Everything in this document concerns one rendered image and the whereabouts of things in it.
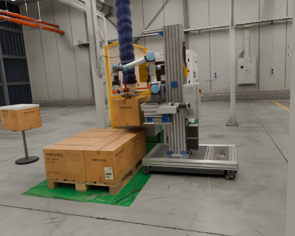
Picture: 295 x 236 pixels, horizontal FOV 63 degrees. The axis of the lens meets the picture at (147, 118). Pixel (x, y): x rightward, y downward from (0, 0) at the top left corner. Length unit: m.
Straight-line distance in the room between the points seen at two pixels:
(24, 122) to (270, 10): 11.16
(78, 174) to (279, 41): 11.14
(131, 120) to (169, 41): 1.22
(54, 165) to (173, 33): 2.33
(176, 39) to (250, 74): 9.10
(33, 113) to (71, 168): 1.69
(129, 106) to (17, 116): 1.94
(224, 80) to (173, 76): 9.20
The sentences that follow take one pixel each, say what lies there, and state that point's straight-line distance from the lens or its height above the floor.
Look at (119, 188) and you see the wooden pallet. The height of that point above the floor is 0.05.
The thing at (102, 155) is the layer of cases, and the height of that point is 0.48.
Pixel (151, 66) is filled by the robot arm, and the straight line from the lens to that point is 3.18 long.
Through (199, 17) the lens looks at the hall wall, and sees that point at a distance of 12.89.
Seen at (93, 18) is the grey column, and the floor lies 2.54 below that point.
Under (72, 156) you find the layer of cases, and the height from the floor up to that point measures 0.46.
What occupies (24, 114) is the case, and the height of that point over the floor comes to 0.88.
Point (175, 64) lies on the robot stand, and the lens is 3.42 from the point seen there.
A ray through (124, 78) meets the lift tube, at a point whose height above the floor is 1.37.
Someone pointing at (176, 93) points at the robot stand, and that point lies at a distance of 3.42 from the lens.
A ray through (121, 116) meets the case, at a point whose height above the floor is 0.81.
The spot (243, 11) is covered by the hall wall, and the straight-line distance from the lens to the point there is 12.84.
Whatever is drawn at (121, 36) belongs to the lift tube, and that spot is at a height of 1.97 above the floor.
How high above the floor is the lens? 1.35
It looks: 9 degrees down
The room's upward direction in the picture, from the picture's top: 4 degrees counter-clockwise
